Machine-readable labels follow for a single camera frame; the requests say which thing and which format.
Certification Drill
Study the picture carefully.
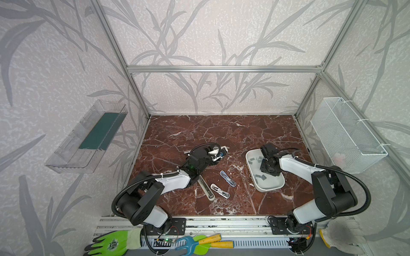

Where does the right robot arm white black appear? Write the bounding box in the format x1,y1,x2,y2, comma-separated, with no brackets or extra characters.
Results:
260,143,358,226

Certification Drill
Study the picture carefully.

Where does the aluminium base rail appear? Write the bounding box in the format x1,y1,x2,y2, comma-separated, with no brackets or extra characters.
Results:
92,215,340,250

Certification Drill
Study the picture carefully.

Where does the green trowel yellow handle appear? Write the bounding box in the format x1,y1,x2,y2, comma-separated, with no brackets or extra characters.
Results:
194,234,234,256

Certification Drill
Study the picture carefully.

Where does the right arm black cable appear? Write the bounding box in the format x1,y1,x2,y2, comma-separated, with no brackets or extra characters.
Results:
275,148,372,218

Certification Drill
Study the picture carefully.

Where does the clear acrylic wall shelf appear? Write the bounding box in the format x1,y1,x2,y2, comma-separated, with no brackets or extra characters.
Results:
45,100,128,174

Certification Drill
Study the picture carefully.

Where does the white knit work glove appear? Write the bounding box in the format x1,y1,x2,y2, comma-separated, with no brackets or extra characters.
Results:
319,217,366,256

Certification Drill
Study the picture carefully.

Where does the white wire mesh basket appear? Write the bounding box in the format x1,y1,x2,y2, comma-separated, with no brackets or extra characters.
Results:
311,97,388,174

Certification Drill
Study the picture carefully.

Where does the pink object in basket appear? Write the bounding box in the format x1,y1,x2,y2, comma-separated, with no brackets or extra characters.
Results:
332,153,346,170

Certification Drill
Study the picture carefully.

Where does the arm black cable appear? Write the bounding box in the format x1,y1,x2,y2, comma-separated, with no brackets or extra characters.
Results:
275,148,372,218
110,142,222,218

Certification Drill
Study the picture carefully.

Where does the white plastic tray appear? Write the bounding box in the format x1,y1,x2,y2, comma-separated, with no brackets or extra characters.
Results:
246,149,285,193

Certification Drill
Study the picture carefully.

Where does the black white stapler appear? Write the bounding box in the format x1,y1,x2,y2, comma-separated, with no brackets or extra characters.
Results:
198,175,215,201

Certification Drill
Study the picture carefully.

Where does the small white stapler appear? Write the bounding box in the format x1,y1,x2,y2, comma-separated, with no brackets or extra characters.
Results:
210,183,230,199

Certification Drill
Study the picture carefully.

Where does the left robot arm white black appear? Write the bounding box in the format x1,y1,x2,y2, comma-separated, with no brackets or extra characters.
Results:
111,143,227,228

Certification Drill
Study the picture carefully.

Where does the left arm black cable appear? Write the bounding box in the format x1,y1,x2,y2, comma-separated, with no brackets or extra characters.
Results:
110,142,222,218

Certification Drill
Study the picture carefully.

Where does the green black work glove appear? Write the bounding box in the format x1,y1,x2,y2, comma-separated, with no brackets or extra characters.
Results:
84,228,142,256

